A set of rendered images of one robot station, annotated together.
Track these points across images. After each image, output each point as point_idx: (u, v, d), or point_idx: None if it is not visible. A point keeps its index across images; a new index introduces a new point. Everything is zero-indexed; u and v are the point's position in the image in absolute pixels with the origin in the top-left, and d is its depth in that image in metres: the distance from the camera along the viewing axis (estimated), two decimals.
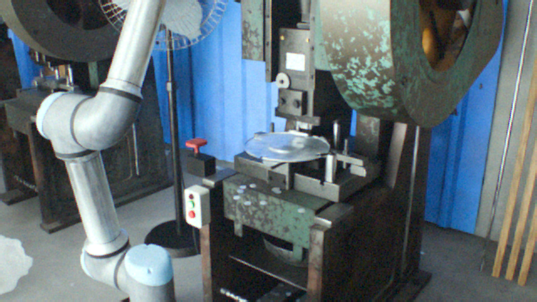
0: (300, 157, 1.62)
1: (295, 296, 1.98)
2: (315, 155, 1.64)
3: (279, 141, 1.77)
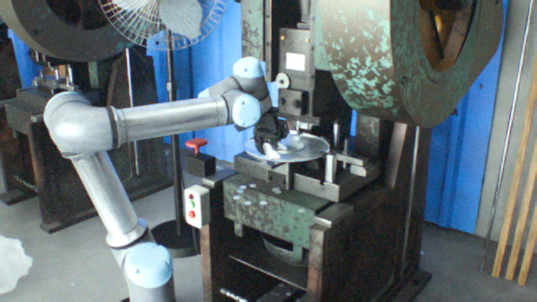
0: (308, 155, 1.64)
1: (295, 296, 1.98)
2: (320, 152, 1.67)
3: None
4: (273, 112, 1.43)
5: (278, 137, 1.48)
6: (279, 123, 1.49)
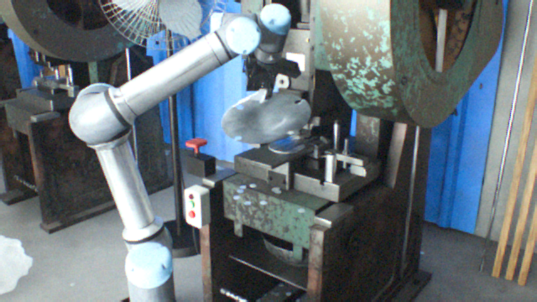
0: (278, 100, 1.54)
1: (295, 296, 1.98)
2: (294, 100, 1.56)
3: (260, 130, 1.68)
4: (249, 56, 1.34)
5: (247, 74, 1.42)
6: (252, 76, 1.39)
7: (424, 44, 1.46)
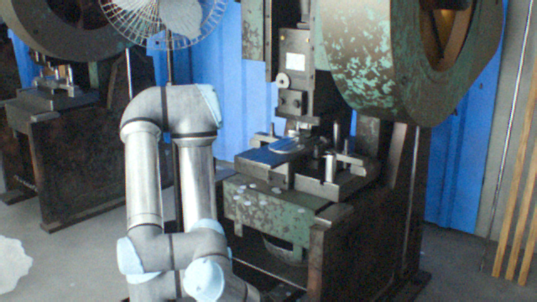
0: None
1: (295, 296, 1.98)
2: None
3: None
4: None
5: None
6: None
7: None
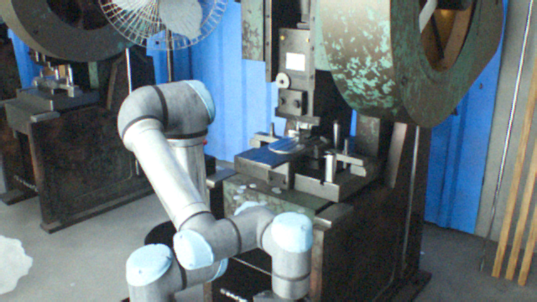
0: None
1: None
2: None
3: None
4: None
5: None
6: None
7: None
